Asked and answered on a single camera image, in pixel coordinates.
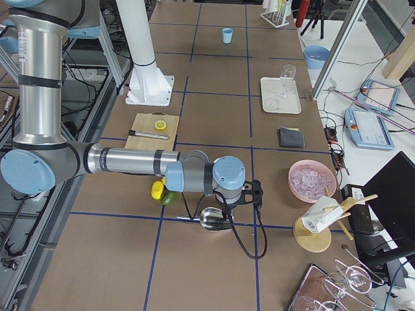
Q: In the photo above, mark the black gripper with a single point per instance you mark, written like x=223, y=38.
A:
x=229, y=205

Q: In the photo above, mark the light blue plastic cup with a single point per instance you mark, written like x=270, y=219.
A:
x=227, y=35

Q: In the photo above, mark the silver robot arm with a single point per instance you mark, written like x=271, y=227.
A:
x=42, y=157

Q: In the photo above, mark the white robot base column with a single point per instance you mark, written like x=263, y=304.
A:
x=148, y=85

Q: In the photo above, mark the steel ice scoop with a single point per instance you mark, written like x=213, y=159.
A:
x=211, y=219

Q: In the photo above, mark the clear ice cubes pile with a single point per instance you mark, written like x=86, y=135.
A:
x=311, y=181

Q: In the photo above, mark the pink bowl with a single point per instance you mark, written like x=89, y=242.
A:
x=300, y=192

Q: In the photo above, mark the blue plastic bowl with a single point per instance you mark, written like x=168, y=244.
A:
x=315, y=56

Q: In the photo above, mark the grey folded cloth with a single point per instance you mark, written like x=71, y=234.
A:
x=290, y=138

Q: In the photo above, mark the white carton box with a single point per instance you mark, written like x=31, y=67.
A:
x=322, y=214

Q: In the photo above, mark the wooden mug tree stand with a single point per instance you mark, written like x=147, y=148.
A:
x=317, y=243

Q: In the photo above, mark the green lime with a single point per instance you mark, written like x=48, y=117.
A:
x=168, y=197

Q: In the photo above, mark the yellow lemon front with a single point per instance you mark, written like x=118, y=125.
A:
x=157, y=190

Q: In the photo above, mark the orange circuit board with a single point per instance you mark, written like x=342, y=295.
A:
x=331, y=134

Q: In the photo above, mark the cream bear serving tray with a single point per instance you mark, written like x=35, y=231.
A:
x=272, y=104

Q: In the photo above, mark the halved lemon slice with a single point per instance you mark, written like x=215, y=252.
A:
x=160, y=125

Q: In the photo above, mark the dark glass tray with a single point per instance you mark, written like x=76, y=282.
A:
x=311, y=296

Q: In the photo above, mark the clear wine glass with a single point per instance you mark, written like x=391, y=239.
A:
x=286, y=79

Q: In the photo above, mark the wooden cutting board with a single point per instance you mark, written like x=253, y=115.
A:
x=146, y=123

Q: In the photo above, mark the blue teach pendant near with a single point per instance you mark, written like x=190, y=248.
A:
x=367, y=130

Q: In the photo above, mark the blue teach pendant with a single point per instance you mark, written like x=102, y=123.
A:
x=367, y=130
x=379, y=96

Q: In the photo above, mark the upturned wine glass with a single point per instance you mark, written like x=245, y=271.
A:
x=352, y=281

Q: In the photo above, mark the blue teach pendant far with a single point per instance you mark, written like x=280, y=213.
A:
x=379, y=96

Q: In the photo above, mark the red fire extinguisher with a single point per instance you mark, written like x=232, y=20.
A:
x=302, y=12

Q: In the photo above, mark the white wire rack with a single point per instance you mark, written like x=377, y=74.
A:
x=276, y=12

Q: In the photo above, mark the black camera tripod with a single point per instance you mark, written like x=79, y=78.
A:
x=318, y=16

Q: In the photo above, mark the aluminium frame post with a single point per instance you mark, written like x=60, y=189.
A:
x=351, y=18

